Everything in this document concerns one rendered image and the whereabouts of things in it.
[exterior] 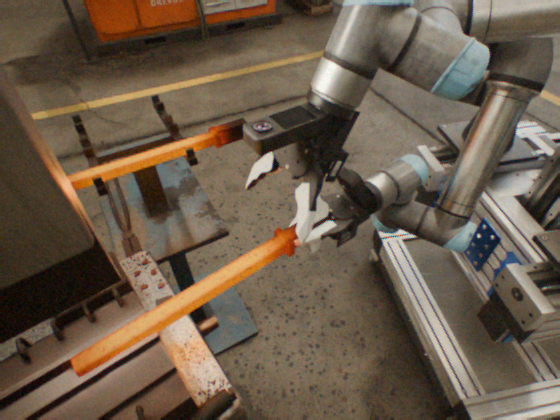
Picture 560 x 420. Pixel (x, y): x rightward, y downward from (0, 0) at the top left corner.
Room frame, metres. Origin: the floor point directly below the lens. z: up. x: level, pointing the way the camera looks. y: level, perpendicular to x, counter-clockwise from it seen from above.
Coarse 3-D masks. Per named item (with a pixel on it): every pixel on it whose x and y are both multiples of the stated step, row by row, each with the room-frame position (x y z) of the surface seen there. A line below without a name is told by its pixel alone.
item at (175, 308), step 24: (288, 240) 0.40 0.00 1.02; (240, 264) 0.36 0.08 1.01; (264, 264) 0.37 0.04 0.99; (192, 288) 0.31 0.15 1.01; (216, 288) 0.31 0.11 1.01; (168, 312) 0.27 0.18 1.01; (120, 336) 0.23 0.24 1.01; (144, 336) 0.24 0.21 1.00; (72, 360) 0.20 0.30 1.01; (96, 360) 0.20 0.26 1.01
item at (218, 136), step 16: (208, 128) 0.78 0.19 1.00; (224, 128) 0.77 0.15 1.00; (240, 128) 0.80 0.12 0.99; (176, 144) 0.72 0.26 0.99; (192, 144) 0.72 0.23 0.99; (208, 144) 0.74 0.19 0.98; (224, 144) 0.77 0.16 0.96; (128, 160) 0.66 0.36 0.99; (144, 160) 0.66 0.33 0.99; (160, 160) 0.68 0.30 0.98; (80, 176) 0.60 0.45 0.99; (112, 176) 0.62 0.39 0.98
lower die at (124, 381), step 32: (96, 320) 0.27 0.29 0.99; (128, 320) 0.26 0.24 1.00; (32, 352) 0.22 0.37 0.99; (64, 352) 0.22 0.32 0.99; (128, 352) 0.21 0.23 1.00; (160, 352) 0.22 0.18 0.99; (0, 384) 0.17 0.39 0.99; (96, 384) 0.17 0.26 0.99; (128, 384) 0.17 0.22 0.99; (160, 384) 0.18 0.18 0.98; (32, 416) 0.13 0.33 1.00; (64, 416) 0.13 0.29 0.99; (96, 416) 0.13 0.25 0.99; (128, 416) 0.14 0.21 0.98; (160, 416) 0.14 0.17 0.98
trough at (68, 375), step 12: (48, 372) 0.19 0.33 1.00; (60, 372) 0.19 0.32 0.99; (72, 372) 0.19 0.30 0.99; (36, 384) 0.18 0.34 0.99; (48, 384) 0.18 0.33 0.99; (60, 384) 0.18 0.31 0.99; (12, 396) 0.16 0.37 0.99; (24, 396) 0.16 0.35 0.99; (36, 396) 0.16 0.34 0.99; (0, 408) 0.15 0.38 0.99; (12, 408) 0.15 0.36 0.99; (24, 408) 0.15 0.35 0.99
